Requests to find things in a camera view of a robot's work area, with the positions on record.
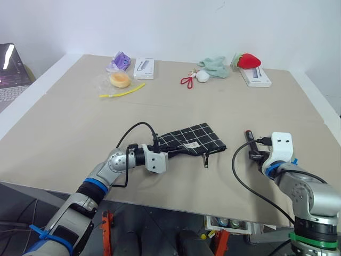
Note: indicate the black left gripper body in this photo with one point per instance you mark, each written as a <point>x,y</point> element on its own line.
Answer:
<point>170,156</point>

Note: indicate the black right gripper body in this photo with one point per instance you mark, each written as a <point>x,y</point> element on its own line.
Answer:
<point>264,157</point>

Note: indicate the black white grid pouch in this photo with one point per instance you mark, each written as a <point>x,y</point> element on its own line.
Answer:
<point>194,140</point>

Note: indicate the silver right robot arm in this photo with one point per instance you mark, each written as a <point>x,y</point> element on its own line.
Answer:
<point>311,197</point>

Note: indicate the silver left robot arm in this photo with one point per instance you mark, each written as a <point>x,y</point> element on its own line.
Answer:
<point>80,205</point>

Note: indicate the clear bag with yellow zip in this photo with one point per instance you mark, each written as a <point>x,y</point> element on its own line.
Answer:
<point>106,84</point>

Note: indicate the beige table cover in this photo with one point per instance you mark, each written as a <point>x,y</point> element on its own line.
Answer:
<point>170,106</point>

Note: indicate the white crate with cans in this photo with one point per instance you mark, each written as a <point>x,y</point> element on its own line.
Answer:
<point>229,223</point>

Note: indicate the white adapter box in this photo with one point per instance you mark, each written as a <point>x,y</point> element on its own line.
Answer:
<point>144,68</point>
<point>256,77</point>

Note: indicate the dark rounded shape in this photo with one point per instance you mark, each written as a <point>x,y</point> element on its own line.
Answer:
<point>191,243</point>

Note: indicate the orange clamp stand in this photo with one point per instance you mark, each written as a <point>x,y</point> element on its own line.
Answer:
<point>107,229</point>
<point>221,241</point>

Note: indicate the red strawberry plush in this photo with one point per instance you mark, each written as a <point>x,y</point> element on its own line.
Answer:
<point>248,61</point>

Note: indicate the orange round sponge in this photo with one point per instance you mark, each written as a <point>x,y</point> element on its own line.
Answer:
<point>120,79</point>

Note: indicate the mint green cloth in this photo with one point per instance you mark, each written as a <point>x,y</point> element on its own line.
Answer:
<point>215,67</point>

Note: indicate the purple plastic packet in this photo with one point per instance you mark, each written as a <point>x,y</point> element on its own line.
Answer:
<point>120,62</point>

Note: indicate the open laptop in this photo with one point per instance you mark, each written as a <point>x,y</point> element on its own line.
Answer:
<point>10,74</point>

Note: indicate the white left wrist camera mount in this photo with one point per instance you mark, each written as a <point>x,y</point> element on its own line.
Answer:
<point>157,160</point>

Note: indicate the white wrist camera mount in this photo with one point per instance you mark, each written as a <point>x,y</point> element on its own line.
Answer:
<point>157,160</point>
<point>280,149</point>

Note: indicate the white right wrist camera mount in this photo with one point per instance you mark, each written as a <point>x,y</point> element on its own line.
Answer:
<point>280,149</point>

